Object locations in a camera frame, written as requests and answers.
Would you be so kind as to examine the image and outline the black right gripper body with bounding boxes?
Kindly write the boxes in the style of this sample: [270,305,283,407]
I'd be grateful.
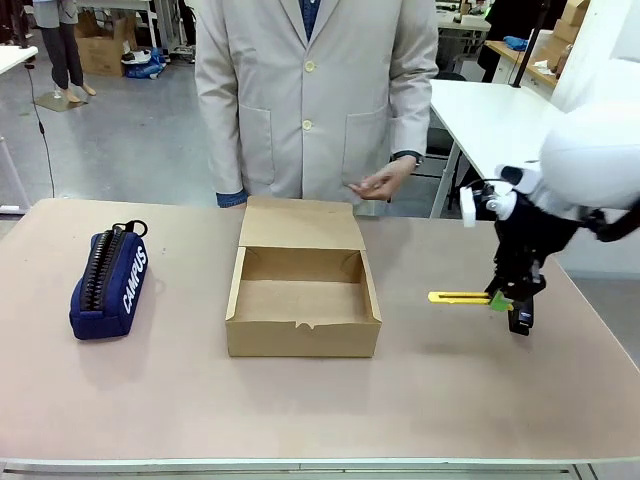
[492,192,581,289]

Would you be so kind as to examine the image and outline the yellow utility knife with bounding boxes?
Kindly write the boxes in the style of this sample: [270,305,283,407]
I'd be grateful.
[427,289,494,305]

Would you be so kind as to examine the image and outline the person right forearm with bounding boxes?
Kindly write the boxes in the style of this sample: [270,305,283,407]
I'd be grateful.
[194,74,249,210]

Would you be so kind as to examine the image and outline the person left forearm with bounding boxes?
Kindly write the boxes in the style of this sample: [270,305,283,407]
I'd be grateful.
[387,59,441,164]

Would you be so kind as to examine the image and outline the brown cardboard box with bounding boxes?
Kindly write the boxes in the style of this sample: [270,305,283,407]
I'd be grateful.
[224,195,383,359]

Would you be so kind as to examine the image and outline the large open cardboard box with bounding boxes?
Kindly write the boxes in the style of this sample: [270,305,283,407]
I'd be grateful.
[73,11,137,78]

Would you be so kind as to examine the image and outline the person left hand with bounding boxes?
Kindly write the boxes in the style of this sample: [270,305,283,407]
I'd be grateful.
[348,158,418,203]

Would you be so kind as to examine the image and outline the white side table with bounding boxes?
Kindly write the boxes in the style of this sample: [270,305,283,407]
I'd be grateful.
[427,78,571,220]

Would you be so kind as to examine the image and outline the black pole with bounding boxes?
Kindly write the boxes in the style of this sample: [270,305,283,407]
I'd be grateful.
[508,0,552,90]

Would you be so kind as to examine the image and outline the wooden workbench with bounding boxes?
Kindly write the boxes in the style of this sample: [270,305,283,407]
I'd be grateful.
[483,38,562,92]

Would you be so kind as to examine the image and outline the person in black clothes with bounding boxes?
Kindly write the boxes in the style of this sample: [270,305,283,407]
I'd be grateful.
[476,0,542,84]

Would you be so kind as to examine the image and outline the stacked cardboard boxes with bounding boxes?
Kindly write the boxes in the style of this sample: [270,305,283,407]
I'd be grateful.
[547,0,592,66]

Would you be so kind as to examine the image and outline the person torso beige coat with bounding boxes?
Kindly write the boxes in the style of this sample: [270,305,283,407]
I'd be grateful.
[193,0,441,207]

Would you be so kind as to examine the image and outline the navy CAMPUS pencil case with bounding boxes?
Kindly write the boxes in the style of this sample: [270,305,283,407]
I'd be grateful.
[68,220,151,342]

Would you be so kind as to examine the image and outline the blue bag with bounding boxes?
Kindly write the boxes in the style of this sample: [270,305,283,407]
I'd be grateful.
[121,46,169,80]

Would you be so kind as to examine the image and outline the clothed mannequin on stand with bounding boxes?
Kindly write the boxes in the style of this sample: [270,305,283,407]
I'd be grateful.
[33,0,99,108]

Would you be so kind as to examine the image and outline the white desk with legs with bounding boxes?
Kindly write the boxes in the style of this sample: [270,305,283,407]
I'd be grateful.
[0,44,40,216]

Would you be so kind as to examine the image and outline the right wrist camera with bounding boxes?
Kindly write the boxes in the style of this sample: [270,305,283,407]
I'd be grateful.
[460,180,517,229]

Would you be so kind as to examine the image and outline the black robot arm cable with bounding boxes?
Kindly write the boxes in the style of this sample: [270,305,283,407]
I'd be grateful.
[578,206,640,245]

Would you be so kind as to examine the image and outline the thin black floor cable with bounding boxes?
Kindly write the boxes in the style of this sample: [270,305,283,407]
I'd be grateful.
[22,60,57,197]

